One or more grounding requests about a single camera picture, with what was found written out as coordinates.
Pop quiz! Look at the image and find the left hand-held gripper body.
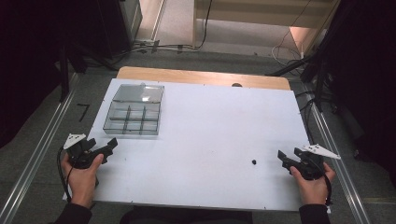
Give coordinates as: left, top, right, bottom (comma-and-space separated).
64, 133, 108, 171

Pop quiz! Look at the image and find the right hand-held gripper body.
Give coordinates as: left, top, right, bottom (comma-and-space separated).
289, 143, 342, 181

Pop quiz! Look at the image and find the clear plastic compartment box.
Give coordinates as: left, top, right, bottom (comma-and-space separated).
102, 82, 165, 136

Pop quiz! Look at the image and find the person's right hand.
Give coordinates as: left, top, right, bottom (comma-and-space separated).
290, 161, 337, 206

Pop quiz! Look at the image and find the person's left hand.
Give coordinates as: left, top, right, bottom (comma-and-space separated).
60, 153, 106, 209

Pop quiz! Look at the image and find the white board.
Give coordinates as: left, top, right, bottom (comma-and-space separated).
63, 77, 310, 213

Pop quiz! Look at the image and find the black curtain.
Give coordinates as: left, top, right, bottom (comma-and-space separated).
0, 0, 106, 150
306, 0, 396, 185

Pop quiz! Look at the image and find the wooden table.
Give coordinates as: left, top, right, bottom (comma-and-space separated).
116, 65, 292, 91

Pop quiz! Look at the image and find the black cabinet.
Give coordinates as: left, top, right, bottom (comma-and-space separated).
94, 0, 144, 60

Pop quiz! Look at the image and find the light wooden furniture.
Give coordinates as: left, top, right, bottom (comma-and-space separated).
191, 0, 342, 52

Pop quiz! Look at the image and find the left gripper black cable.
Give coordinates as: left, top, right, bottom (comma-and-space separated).
56, 146, 75, 203

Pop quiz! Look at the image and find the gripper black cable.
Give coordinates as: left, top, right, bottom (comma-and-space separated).
321, 173, 333, 207
56, 146, 75, 203

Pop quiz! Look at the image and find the metal floor rail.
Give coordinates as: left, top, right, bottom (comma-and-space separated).
0, 73, 80, 224
306, 92, 373, 224

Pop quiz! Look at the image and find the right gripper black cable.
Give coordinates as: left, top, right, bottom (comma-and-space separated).
321, 173, 333, 207

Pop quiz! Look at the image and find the white floor cable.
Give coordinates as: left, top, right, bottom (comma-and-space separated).
271, 0, 312, 68

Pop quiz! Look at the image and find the black floor cable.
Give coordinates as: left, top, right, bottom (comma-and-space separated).
106, 0, 214, 68

